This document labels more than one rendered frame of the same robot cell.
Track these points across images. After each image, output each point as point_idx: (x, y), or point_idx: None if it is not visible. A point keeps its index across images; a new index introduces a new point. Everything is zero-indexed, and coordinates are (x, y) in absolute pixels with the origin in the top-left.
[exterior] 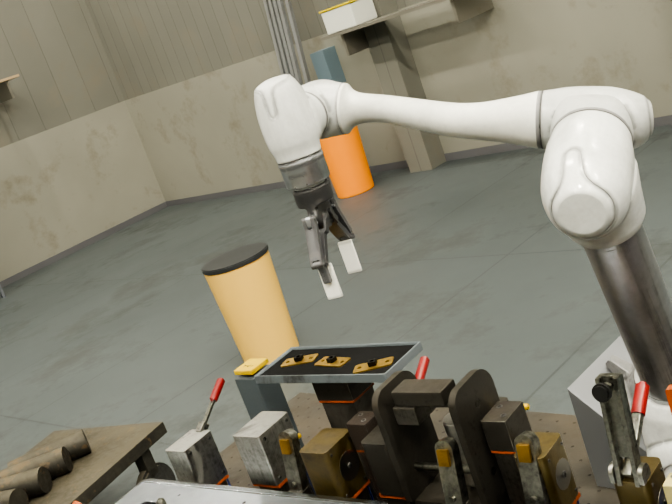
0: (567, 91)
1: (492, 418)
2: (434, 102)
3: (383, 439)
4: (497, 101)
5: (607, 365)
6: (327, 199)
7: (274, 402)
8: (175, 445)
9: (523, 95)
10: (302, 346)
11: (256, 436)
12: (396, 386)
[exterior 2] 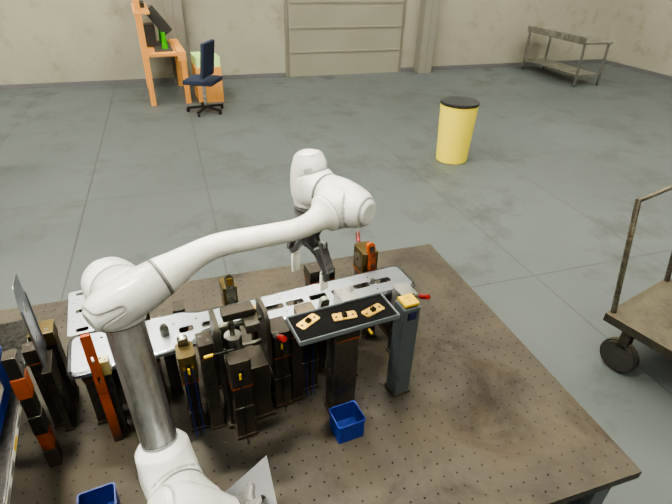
0: (130, 269)
1: (203, 333)
2: (231, 231)
3: (271, 321)
4: (179, 248)
5: (263, 496)
6: None
7: (396, 321)
8: (406, 285)
9: (162, 256)
10: (391, 316)
11: (335, 289)
12: (260, 309)
